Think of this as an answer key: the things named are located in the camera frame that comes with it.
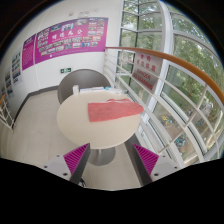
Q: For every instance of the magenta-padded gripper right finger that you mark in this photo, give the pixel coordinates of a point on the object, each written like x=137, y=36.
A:
x=146, y=157

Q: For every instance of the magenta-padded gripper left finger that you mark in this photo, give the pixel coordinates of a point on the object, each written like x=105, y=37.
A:
x=76, y=156

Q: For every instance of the pink towel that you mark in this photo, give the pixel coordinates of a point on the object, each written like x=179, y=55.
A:
x=113, y=110

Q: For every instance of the grey metal table base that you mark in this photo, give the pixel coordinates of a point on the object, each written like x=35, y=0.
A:
x=103, y=158

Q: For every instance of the small upright white box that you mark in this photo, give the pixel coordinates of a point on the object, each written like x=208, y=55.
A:
x=75, y=89

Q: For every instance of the long white and blue box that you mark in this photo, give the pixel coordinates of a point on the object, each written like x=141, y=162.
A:
x=111, y=89

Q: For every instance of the grey round-backed chair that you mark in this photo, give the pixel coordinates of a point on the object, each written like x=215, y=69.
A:
x=83, y=78

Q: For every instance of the short white railing orange handrail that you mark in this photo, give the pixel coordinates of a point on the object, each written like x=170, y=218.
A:
x=6, y=115

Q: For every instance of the green exit sign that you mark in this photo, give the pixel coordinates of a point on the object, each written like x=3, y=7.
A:
x=65, y=70

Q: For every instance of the silver sign red characters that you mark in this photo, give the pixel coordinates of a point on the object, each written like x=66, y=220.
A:
x=148, y=62

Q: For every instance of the long white railing orange handrail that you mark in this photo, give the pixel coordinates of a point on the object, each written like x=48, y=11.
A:
x=186, y=64

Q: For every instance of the narrow magenta text poster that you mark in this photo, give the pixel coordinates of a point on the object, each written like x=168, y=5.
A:
x=28, y=52

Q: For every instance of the large magenta photo poster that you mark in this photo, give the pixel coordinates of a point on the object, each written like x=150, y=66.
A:
x=71, y=40

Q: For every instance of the white photo wall poster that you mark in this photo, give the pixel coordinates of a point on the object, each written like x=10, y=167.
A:
x=16, y=66
x=8, y=82

